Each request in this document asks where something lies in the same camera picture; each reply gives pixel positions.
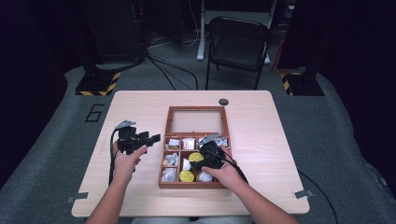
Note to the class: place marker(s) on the person's right hand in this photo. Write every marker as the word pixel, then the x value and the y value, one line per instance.
pixel 229 175

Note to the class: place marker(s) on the person's left hand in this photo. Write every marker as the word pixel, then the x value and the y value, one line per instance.
pixel 124 166

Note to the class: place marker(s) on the white and yellow packet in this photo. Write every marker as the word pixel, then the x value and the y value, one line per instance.
pixel 173 143

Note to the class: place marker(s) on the black round table grommet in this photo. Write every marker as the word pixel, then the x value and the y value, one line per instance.
pixel 223 101

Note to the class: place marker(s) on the black folding chair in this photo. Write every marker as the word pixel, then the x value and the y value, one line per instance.
pixel 238 46

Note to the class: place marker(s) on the white creamer cup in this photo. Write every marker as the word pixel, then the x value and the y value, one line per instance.
pixel 186 164
pixel 204 177

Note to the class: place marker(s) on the grey table bracket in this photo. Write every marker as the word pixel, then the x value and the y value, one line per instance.
pixel 303 194
pixel 77 197

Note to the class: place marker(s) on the silver foil wrapped sweet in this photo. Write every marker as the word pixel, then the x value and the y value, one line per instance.
pixel 170 159
pixel 169 174

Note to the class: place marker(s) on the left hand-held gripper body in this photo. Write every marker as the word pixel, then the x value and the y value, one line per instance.
pixel 127 138

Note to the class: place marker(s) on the white desk frame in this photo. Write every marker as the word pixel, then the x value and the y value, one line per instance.
pixel 201 31

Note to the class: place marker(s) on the black computer tower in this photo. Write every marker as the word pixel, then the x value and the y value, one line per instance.
pixel 115 28

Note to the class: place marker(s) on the white packet with red print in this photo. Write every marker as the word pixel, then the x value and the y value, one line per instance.
pixel 188 143

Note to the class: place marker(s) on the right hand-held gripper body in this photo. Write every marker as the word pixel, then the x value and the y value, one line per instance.
pixel 211 154

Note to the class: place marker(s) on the brown wooden compartment box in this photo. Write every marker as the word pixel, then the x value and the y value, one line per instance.
pixel 169 123

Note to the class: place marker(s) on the striped black stand base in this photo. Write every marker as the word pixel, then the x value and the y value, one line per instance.
pixel 99 85
pixel 303 84

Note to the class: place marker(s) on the silver foil packets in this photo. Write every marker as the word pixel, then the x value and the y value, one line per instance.
pixel 221 142

